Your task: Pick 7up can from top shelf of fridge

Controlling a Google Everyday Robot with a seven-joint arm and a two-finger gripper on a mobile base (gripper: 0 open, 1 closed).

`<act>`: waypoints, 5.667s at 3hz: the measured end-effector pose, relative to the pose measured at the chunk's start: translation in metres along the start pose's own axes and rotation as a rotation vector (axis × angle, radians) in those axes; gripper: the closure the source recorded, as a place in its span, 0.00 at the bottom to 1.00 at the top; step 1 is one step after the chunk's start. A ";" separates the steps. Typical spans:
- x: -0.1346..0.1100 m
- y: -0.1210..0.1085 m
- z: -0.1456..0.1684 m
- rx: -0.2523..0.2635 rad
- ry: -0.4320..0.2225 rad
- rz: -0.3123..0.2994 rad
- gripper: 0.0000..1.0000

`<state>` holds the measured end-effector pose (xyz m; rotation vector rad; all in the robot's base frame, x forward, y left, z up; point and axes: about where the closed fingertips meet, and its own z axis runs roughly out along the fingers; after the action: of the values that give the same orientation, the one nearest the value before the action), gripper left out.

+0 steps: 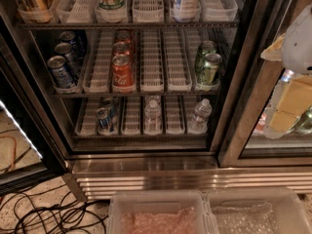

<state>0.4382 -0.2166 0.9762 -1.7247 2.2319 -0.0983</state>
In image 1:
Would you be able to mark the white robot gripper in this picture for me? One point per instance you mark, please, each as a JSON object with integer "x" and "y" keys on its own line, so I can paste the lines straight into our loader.
{"x": 298, "y": 46}

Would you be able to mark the red can right fridge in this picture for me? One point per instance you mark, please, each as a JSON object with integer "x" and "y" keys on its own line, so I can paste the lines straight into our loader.
{"x": 259, "y": 127}

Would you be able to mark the green can front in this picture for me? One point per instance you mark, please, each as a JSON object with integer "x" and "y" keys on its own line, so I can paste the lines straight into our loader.
{"x": 208, "y": 71}

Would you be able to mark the closed glass fridge door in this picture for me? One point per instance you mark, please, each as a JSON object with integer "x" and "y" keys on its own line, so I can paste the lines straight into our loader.
{"x": 251, "y": 87}

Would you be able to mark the green can back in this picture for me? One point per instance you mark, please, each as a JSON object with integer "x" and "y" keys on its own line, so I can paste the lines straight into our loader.
{"x": 206, "y": 47}

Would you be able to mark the red coca cola can front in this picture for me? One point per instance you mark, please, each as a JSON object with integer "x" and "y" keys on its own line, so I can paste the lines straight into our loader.
{"x": 122, "y": 71}

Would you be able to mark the red cola can middle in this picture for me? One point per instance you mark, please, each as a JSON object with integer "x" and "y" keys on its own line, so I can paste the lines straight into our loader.
{"x": 122, "y": 48}

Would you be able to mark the red cola can back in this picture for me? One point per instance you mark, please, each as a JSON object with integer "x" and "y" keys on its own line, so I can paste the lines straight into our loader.
{"x": 124, "y": 36}

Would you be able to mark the blue can bottom shelf back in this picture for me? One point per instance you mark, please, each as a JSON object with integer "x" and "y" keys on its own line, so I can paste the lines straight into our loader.
{"x": 110, "y": 104}

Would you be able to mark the blue can bottom shelf front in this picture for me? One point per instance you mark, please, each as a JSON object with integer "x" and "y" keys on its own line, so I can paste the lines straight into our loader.
{"x": 104, "y": 120}

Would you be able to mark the blue pepsi can back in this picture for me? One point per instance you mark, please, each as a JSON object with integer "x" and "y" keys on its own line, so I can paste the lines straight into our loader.
{"x": 71, "y": 38}

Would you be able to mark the blue pepsi can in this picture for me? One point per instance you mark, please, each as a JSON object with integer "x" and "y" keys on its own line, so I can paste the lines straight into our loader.
{"x": 61, "y": 72}
{"x": 66, "y": 50}
{"x": 71, "y": 38}

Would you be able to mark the blue pepsi can middle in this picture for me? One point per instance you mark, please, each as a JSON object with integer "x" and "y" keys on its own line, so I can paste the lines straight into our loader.
{"x": 66, "y": 50}

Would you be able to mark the blue pepsi can front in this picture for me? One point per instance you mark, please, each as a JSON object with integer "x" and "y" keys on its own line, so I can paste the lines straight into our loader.
{"x": 61, "y": 72}

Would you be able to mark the open fridge door left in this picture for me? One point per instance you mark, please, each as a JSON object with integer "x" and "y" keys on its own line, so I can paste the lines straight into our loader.
{"x": 17, "y": 106}

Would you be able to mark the water bottle right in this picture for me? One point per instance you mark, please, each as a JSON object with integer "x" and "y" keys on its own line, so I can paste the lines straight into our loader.
{"x": 200, "y": 117}

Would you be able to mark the water bottle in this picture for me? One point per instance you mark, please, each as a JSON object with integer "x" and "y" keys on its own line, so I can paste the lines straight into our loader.
{"x": 152, "y": 118}
{"x": 200, "y": 117}

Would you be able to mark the water bottle centre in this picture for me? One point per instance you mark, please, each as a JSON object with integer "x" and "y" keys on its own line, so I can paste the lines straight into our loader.
{"x": 152, "y": 118}

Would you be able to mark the clear plastic bin right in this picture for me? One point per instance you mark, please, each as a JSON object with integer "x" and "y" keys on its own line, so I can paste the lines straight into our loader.
{"x": 288, "y": 211}

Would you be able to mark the clear plastic bin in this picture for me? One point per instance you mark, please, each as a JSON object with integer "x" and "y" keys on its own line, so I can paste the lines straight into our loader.
{"x": 161, "y": 201}
{"x": 288, "y": 211}

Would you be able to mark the clear bubble wrap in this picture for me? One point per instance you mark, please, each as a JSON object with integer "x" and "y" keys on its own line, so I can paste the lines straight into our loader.
{"x": 254, "y": 219}

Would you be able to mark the pink bubble wrap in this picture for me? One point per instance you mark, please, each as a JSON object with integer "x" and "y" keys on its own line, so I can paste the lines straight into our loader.
{"x": 182, "y": 222}

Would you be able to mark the clear plastic bin left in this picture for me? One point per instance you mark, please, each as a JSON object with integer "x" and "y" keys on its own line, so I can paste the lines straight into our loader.
{"x": 161, "y": 201}

